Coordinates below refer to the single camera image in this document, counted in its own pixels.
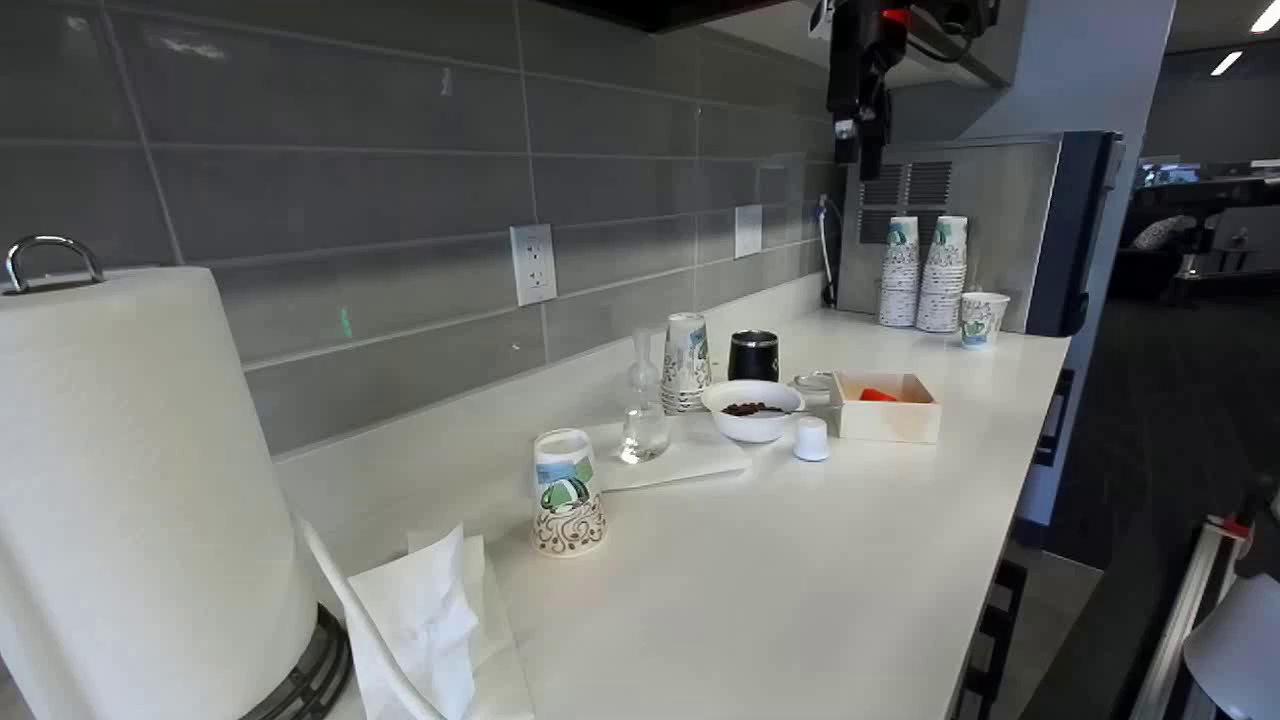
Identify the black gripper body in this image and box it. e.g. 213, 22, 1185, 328
823, 0, 894, 144

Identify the white paper napkin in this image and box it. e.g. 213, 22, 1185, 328
338, 521, 490, 720

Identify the stack of paper cups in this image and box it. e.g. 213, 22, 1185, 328
912, 213, 970, 340
876, 213, 923, 332

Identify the single short paper cup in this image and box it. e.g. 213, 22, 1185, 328
956, 286, 1014, 356

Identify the black jar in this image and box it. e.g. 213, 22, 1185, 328
724, 328, 782, 386

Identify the small clear glass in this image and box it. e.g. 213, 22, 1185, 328
795, 368, 845, 426

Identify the light wooden box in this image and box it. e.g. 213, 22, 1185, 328
828, 368, 942, 447

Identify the white bowl with dark contents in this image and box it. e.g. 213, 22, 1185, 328
697, 377, 808, 447

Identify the small white cup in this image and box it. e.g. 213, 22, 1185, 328
793, 411, 837, 467

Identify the clear glass flask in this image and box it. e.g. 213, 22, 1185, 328
616, 328, 677, 467

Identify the upside-down patterned paper cup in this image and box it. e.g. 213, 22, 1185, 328
533, 423, 611, 560

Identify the silver metal stand leg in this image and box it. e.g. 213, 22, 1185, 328
1127, 511, 1250, 720

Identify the black metal towel holder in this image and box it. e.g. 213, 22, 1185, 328
0, 229, 358, 720

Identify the white paper towel roll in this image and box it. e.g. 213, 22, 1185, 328
0, 260, 323, 720

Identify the black hanging wall utensil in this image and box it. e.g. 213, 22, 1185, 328
810, 190, 845, 313

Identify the white wall outlet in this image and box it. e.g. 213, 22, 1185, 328
729, 201, 768, 260
504, 221, 565, 313

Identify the black slotted bracket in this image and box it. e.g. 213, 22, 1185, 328
949, 555, 1033, 720

